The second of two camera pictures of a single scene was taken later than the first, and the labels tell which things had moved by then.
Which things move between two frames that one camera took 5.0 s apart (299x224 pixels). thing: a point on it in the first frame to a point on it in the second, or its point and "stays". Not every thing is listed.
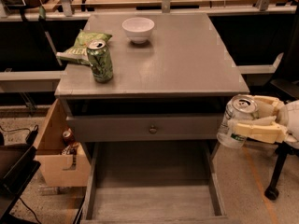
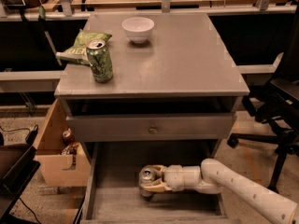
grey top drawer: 90,128 stays
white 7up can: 238,107 to 146,175
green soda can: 100,61 stays
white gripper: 291,118 to 173,177
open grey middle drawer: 154,182 stays
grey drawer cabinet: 153,126 stays
